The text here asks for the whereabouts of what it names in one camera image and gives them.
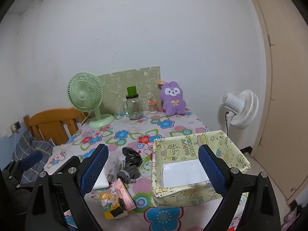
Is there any floral tablecloth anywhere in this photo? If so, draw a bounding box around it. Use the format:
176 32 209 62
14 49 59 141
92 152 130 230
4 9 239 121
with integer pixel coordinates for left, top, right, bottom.
42 111 253 231

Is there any white tissue pack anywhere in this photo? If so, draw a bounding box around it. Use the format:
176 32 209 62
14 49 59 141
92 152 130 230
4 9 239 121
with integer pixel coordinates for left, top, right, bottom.
93 166 110 189

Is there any glass jar mug green lid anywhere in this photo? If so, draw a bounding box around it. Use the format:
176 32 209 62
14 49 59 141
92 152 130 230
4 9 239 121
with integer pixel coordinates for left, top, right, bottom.
123 86 143 121

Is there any white charging cable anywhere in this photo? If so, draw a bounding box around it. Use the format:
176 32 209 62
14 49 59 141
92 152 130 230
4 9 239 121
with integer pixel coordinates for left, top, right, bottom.
13 130 18 160

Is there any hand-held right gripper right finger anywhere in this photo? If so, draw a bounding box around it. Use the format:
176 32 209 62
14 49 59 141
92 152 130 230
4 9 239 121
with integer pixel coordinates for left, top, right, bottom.
198 144 282 231

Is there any clear plastic bag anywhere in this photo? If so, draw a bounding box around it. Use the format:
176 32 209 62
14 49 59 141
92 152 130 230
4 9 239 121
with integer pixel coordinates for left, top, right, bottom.
105 155 126 181

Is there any yellow cartoon print box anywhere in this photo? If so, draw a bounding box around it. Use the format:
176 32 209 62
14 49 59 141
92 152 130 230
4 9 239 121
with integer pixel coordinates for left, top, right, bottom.
151 130 251 208

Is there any wooden bed headboard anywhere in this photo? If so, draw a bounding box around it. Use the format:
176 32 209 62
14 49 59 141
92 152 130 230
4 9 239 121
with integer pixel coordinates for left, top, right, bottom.
23 108 90 147

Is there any white standing fan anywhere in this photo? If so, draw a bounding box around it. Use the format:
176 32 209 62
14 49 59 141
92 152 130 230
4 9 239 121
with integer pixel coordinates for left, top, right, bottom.
218 90 259 135

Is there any green patterned board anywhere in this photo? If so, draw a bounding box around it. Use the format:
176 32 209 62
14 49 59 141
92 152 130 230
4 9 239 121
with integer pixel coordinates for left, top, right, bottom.
96 66 161 116

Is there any pink packet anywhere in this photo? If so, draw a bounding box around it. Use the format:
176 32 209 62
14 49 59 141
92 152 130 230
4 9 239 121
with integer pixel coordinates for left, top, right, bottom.
109 178 136 211

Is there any beige door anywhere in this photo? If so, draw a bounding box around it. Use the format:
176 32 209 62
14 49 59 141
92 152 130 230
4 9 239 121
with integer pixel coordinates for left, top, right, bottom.
243 0 308 205

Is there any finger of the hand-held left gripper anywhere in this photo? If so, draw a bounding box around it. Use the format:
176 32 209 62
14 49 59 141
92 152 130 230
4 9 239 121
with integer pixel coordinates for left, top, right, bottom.
5 150 44 190

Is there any green desk fan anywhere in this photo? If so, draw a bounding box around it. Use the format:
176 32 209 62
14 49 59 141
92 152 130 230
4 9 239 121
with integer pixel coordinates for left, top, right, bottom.
67 72 115 128

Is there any black plastic bag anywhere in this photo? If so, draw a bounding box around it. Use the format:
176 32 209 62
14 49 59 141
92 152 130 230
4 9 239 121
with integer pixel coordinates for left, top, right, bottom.
122 147 143 166

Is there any purple plush bunny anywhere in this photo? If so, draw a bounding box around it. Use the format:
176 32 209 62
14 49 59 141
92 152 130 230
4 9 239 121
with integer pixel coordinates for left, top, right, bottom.
157 80 188 116

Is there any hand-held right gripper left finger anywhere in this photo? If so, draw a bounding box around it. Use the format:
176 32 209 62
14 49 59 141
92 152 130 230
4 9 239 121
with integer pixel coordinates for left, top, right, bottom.
25 143 110 231

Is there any colourful cartoon tissue pack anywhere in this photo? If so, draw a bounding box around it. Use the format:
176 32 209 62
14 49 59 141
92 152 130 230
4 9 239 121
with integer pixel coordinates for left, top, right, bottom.
99 189 129 220

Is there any grey plaid pillow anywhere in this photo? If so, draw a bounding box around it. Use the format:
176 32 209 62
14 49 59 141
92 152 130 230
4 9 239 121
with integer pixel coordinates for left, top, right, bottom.
12 132 54 181

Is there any wall socket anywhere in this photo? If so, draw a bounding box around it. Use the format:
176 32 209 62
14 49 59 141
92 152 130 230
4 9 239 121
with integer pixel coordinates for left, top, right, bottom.
10 121 22 134

